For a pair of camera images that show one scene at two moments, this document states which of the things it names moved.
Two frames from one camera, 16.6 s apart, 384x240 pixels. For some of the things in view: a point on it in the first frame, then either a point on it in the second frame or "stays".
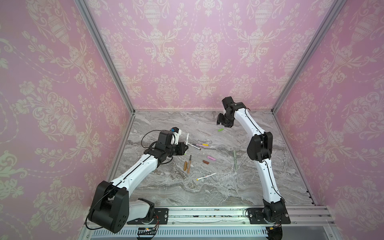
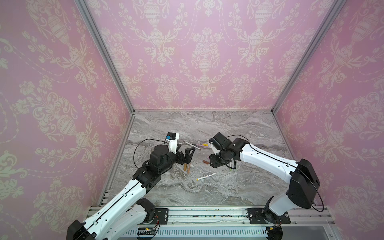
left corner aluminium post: (100, 42) stays
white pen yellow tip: (205, 176) stays
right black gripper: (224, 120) → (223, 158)
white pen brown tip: (194, 146) stays
